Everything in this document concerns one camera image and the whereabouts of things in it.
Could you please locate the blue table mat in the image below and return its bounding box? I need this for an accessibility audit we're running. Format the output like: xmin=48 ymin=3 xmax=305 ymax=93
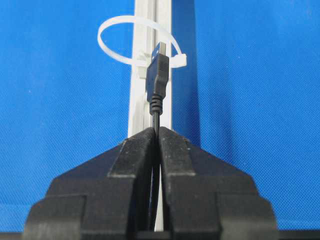
xmin=0 ymin=0 xmax=320 ymax=232

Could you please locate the white zip tie loop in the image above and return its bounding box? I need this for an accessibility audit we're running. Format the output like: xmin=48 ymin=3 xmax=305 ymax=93
xmin=97 ymin=15 xmax=187 ymax=68

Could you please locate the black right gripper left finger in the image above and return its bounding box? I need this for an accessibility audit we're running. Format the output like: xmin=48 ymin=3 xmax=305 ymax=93
xmin=23 ymin=127 xmax=155 ymax=240

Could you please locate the black USB cable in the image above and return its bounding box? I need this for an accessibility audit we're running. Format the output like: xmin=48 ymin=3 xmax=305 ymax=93
xmin=145 ymin=41 xmax=171 ymax=232

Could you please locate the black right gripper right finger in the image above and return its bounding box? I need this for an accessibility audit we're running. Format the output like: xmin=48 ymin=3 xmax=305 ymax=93
xmin=159 ymin=127 xmax=278 ymax=240

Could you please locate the aluminium extrusion frame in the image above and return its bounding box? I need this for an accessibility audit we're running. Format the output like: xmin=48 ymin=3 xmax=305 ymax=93
xmin=127 ymin=0 xmax=174 ymax=232

